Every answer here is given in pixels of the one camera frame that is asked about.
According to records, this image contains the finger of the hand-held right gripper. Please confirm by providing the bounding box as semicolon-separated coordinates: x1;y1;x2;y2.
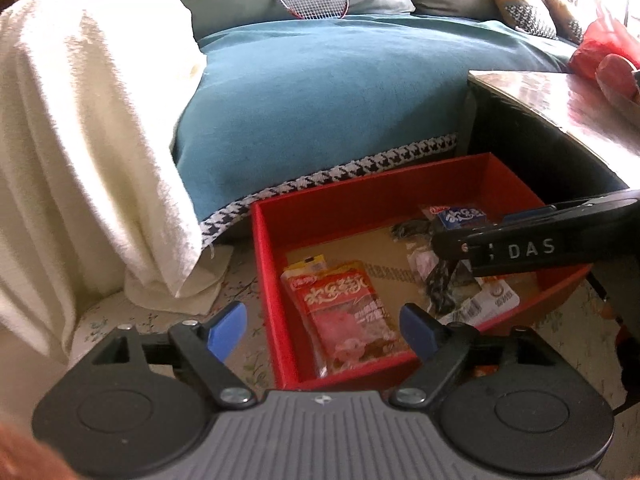
501;191;640;226
432;230;476;261

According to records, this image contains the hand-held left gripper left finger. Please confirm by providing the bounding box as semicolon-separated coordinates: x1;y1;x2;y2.
75;301;253;407

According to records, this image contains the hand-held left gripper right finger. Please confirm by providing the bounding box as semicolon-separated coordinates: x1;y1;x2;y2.
390;302;571;407

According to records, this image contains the blue red cartoon packet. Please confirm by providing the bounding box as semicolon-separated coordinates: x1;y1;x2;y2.
420;204;488;231

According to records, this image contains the pink clear packet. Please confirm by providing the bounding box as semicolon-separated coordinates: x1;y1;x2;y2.
407;250;441;281

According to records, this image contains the black white patterned packet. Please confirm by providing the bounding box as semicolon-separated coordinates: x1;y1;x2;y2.
425;259;481;313

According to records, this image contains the dark brown packet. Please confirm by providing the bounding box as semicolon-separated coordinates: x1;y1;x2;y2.
390;220;437;242

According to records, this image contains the clear printed packet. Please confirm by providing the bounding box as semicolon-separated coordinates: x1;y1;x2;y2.
440;280;521;328

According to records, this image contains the red clear jerky packet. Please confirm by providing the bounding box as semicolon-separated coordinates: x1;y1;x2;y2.
280;260;408;378

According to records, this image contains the red cardboard box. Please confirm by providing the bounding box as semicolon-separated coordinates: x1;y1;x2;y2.
250;152;593;391

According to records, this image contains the dark coffee table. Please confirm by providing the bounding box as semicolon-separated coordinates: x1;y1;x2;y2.
465;70;640;311

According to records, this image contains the yellow black packet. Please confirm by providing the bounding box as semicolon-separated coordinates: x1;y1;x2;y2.
287;255;327;274

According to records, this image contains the red apple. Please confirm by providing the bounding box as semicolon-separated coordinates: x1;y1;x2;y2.
595;52;640;95

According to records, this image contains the red plastic bag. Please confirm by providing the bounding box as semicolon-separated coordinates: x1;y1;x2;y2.
567;0;640;81

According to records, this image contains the blue houndstooth-trimmed sofa blanket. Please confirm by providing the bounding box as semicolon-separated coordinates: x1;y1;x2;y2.
170;12;576;241

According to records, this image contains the brown orange pillow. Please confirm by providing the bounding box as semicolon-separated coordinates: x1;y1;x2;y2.
541;0;586;45

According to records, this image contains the orange houndstooth pillow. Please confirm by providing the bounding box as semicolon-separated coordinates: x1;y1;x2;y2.
480;0;558;41

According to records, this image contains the white towel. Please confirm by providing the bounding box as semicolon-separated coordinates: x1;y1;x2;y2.
0;0;228;361

